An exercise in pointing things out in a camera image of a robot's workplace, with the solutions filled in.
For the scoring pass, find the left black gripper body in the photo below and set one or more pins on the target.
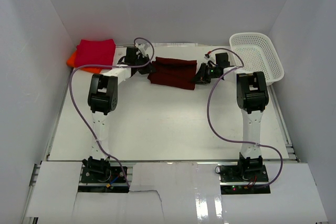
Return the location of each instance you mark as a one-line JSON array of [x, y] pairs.
[[140, 61]]

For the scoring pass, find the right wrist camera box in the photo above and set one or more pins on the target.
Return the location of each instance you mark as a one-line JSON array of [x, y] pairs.
[[209, 58]]

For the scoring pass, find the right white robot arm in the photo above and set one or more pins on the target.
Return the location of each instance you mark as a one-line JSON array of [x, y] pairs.
[[252, 98]]

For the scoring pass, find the dark red t-shirt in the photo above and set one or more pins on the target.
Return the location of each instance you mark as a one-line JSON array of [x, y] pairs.
[[175, 73]]

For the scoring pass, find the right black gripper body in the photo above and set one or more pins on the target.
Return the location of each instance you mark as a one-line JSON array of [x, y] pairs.
[[210, 73]]

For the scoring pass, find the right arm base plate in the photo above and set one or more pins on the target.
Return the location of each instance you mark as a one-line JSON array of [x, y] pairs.
[[233, 183]]

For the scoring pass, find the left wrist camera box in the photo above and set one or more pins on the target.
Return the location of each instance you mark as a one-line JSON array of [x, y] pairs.
[[142, 48]]

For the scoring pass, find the folded crimson t-shirt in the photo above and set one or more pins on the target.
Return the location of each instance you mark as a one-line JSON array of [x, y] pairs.
[[95, 52]]

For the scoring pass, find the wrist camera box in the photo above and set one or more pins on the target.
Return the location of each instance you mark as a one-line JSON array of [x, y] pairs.
[[209, 58], [142, 48]]

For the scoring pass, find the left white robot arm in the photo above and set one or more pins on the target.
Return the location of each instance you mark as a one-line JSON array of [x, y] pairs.
[[103, 99]]

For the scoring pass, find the white perforated plastic basket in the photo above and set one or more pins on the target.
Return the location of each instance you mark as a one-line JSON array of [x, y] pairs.
[[258, 53]]

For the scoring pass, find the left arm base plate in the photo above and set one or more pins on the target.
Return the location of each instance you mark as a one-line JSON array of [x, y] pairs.
[[99, 176]]

